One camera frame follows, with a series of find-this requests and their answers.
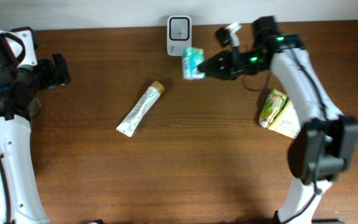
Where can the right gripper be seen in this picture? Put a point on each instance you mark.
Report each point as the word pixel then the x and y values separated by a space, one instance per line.
pixel 224 65

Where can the teal tissue pack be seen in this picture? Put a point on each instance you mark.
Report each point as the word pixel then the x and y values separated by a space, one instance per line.
pixel 191 58

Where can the green drink carton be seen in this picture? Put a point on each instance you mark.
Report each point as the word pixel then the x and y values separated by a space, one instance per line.
pixel 273 105

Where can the yellow snack bag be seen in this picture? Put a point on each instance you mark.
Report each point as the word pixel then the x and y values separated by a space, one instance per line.
pixel 286 122

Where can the white tube with wooden cap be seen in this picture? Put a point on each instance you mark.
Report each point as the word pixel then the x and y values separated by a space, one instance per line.
pixel 130 123

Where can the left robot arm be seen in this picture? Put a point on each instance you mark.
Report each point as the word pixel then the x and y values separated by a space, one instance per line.
pixel 22 76

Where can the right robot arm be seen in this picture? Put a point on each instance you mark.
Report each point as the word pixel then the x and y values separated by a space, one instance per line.
pixel 325 144

